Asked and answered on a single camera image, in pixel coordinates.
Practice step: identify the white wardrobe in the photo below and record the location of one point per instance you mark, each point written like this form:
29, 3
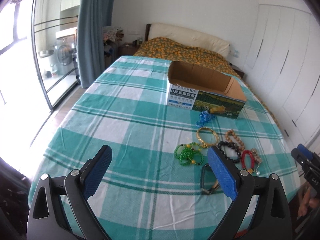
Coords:
282, 68

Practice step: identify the clothes pile on chair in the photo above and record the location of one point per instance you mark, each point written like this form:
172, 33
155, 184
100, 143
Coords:
112, 34

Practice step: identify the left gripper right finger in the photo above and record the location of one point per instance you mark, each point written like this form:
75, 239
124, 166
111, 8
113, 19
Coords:
271, 218

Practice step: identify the washing machine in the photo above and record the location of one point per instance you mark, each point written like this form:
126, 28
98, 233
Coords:
65, 51

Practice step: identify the wooden nightstand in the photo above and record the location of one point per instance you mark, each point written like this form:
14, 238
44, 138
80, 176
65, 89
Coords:
238, 71
127, 49

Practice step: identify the glass sliding door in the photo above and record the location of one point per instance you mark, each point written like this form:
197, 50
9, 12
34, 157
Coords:
54, 29

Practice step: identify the black wrist watch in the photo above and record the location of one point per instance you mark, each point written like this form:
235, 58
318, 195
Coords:
208, 181

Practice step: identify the teal plaid bed cloth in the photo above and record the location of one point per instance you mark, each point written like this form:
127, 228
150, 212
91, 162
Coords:
146, 193

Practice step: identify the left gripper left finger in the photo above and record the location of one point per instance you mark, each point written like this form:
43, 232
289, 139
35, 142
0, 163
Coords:
47, 218

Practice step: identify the left wooden nightstand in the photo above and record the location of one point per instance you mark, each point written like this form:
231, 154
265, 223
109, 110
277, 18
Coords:
127, 49

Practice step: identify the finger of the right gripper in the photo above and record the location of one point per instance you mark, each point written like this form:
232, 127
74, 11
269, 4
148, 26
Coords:
302, 160
303, 150

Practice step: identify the right wooden nightstand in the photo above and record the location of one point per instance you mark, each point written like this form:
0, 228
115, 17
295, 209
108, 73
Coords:
238, 71

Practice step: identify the person's right hand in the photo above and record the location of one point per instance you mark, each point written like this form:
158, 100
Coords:
306, 200

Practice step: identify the blue-grey curtain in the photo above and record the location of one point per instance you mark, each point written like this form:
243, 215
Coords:
93, 16

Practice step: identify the cardboard box with print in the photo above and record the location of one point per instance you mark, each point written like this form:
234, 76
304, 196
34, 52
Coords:
197, 88

